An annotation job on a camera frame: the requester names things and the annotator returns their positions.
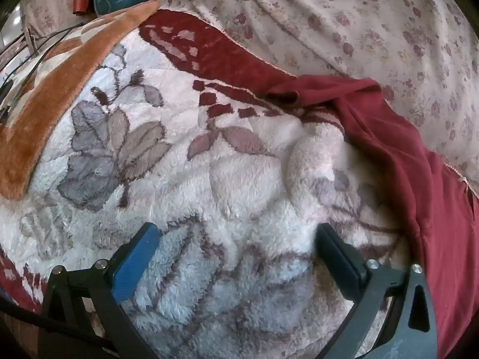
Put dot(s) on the dark red small garment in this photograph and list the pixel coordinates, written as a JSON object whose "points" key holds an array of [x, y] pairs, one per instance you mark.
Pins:
{"points": [[393, 149]]}

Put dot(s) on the orange plush blanket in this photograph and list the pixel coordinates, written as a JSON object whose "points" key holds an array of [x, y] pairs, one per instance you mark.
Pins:
{"points": [[48, 97]]}

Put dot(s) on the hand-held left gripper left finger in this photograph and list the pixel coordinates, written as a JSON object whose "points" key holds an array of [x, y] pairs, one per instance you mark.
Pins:
{"points": [[136, 261]]}

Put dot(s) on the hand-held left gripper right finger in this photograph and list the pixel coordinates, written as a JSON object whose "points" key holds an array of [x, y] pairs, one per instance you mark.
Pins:
{"points": [[338, 265]]}

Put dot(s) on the pale floral bed sheet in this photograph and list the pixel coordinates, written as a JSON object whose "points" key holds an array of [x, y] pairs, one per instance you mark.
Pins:
{"points": [[336, 18]]}

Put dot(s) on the white fluffy floral blanket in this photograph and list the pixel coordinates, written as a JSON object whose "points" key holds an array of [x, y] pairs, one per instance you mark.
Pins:
{"points": [[224, 179]]}

